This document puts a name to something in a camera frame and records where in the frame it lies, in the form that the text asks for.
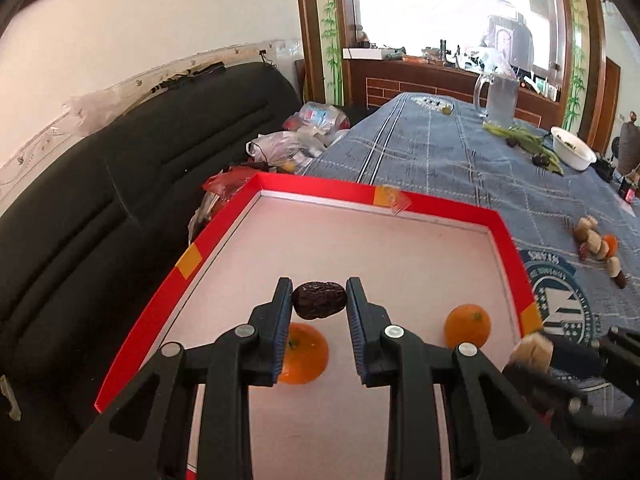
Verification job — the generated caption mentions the white bowl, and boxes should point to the white bowl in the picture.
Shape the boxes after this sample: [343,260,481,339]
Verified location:
[550,126,598,171]

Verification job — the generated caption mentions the pile of green bean pods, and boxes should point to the pile of green bean pods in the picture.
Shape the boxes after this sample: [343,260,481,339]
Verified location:
[482,121,566,176]

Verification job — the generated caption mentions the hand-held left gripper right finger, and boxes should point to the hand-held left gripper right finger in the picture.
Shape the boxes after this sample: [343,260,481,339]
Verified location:
[346,276,581,480]

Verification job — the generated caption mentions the small dark jar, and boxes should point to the small dark jar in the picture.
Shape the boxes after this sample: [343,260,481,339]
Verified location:
[617,175,640,206]

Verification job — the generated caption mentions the white box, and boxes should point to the white box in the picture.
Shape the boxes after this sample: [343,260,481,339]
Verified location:
[342,47,396,61]

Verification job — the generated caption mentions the clear plastic wall cover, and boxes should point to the clear plastic wall cover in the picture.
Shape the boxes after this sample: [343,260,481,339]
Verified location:
[0,37,303,181]

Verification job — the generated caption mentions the black sofa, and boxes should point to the black sofa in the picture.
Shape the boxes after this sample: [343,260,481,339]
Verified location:
[0,62,303,480]

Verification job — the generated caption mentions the wooden archway frame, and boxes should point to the wooden archway frame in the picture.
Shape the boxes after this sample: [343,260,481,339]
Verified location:
[292,0,608,151]

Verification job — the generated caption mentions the red rimmed cardboard tray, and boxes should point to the red rimmed cardboard tray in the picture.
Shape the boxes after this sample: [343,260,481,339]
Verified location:
[95,172,545,480]

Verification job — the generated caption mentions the red and blue plastic bag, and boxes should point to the red and blue plastic bag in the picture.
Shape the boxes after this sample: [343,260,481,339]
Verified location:
[284,101,351,133]

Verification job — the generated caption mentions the glass pitcher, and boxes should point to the glass pitcher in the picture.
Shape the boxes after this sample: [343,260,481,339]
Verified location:
[472,67,521,128]

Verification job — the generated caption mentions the white plastic bag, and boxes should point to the white plastic bag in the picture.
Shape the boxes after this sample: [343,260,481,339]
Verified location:
[246,130,331,171]

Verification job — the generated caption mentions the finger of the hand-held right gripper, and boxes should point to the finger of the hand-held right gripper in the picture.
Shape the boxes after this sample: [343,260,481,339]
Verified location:
[502,362,640,433]
[550,326,640,393]

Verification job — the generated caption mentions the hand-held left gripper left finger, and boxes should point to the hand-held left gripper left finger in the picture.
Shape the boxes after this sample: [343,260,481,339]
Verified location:
[54,276,294,480]

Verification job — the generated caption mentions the translucent white bag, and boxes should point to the translucent white bag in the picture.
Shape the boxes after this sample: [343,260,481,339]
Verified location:
[465,46,513,73]

